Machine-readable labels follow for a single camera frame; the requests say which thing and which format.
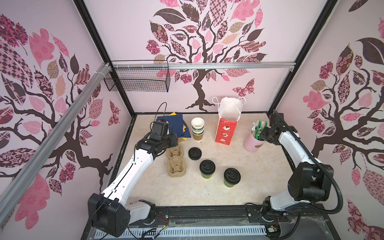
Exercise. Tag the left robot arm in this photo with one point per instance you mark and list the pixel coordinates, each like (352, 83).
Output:
(108, 211)

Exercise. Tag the blue napkin stack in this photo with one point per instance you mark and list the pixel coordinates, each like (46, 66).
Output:
(176, 125)

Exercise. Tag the black cup lid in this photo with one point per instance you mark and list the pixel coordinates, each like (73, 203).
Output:
(207, 165)
(232, 174)

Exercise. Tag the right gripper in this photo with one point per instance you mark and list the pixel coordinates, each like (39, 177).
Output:
(263, 134)

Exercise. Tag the cardboard napkin box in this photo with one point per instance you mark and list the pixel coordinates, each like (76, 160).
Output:
(181, 140)

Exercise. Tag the green paper coffee cup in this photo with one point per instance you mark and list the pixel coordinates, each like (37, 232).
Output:
(207, 174)

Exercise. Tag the aluminium frame bar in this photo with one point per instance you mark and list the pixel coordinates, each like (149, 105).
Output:
(206, 66)
(22, 181)

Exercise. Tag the aluminium frame bar back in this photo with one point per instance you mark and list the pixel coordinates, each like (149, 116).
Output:
(206, 66)

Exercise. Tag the pulp cup carrier tray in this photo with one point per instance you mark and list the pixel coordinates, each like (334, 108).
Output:
(176, 165)

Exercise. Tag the stack of black lids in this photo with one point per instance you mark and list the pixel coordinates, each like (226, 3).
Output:
(194, 153)

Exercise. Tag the black wire basket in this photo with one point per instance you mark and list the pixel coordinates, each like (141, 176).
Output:
(139, 76)

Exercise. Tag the aluminium frame bar left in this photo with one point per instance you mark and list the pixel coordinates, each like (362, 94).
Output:
(22, 181)

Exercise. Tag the stack of paper cups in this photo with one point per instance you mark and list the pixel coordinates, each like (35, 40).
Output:
(198, 128)

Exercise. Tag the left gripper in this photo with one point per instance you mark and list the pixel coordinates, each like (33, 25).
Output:
(174, 140)

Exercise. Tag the white cable duct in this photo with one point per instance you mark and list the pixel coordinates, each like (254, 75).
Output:
(195, 232)

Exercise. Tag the pink cylinder holder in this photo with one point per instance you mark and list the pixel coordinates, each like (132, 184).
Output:
(252, 144)

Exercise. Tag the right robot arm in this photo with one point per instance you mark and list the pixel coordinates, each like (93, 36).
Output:
(311, 181)

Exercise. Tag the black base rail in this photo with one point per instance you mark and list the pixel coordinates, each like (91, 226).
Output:
(302, 225)

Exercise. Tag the red white paper bag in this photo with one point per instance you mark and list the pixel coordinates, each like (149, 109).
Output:
(229, 110)

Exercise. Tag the green white straw packets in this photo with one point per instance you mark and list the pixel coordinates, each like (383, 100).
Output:
(257, 129)

